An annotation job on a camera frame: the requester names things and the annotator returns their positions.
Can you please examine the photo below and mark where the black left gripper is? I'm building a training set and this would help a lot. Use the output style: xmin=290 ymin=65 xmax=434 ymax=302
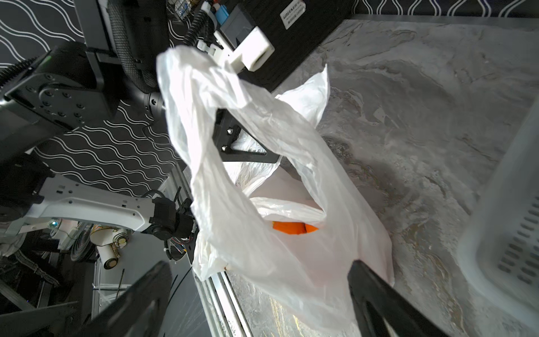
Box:
xmin=73 ymin=0 xmax=220 ymax=123

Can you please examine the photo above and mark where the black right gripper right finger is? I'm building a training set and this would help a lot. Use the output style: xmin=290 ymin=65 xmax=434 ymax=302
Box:
xmin=348 ymin=260 xmax=446 ymax=336

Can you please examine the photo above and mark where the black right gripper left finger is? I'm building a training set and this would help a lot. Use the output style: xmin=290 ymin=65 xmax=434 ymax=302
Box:
xmin=73 ymin=261 xmax=172 ymax=336

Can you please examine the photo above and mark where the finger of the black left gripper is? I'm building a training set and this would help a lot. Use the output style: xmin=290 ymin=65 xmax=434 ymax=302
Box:
xmin=213 ymin=109 xmax=280 ymax=164

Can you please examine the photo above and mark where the orange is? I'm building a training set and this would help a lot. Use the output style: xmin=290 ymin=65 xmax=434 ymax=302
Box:
xmin=272 ymin=221 xmax=318 ymax=235

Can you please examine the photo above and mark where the white printed plastic bag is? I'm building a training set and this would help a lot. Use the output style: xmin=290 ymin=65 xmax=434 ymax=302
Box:
xmin=157 ymin=46 xmax=394 ymax=331

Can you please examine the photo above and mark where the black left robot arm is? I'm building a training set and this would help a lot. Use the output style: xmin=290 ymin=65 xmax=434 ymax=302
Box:
xmin=1 ymin=1 xmax=301 ymax=258

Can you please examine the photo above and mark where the white perforated plastic basket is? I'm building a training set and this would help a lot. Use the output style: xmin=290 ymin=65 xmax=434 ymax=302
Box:
xmin=457 ymin=103 xmax=538 ymax=331

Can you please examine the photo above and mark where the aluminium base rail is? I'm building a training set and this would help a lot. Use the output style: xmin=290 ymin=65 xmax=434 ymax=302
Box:
xmin=168 ymin=163 xmax=253 ymax=337

